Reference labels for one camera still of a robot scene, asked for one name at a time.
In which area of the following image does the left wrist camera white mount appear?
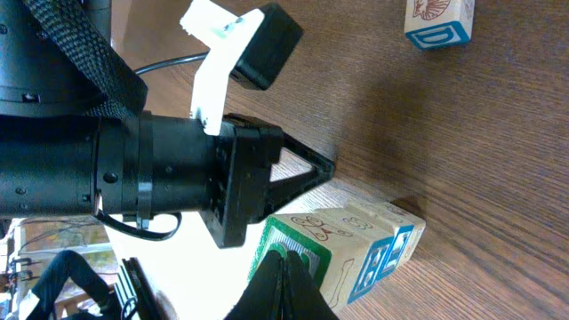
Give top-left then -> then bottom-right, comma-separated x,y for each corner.
179,0 -> 305,137

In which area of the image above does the wooden block red letter Y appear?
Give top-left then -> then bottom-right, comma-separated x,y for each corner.
347,202 -> 397,282

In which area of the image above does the wooden block red letter U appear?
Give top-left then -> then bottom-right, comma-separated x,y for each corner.
379,202 -> 426,268

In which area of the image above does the wooden block blue number 5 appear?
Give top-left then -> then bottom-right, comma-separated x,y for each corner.
309,207 -> 390,312

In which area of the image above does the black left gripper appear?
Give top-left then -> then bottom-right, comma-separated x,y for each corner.
95,112 -> 335,248

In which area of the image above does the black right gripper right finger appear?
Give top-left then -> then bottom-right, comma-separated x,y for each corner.
282,251 -> 338,320

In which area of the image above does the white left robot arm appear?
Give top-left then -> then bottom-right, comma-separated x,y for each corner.
1,0 -> 334,248

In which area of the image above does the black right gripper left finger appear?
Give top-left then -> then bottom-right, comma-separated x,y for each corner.
225,251 -> 285,320

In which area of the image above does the wooden block blue letter D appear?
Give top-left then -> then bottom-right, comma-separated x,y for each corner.
404,0 -> 476,50

